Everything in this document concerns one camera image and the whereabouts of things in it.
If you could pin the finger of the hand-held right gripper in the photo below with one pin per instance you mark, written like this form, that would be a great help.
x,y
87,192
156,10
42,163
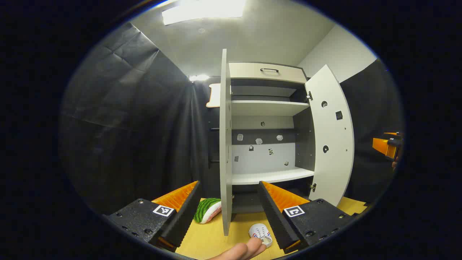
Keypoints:
x,y
384,146

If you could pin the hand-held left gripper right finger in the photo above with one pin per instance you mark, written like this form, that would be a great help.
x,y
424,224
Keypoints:
x,y
275,216

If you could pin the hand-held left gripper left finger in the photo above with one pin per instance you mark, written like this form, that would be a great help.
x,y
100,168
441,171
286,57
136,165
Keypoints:
x,y
184,216

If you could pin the white striped shoe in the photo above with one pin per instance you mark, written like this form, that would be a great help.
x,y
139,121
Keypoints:
x,y
259,231

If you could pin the white cabinet door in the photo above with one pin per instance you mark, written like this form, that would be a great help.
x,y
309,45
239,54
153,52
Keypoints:
x,y
332,169
225,144

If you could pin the grey white shoe cabinet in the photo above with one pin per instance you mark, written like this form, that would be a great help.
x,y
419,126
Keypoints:
x,y
267,106

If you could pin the watermelon plush toy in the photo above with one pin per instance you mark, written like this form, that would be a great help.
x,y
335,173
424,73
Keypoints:
x,y
205,209

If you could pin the ceiling light panel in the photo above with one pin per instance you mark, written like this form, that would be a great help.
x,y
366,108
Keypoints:
x,y
202,11

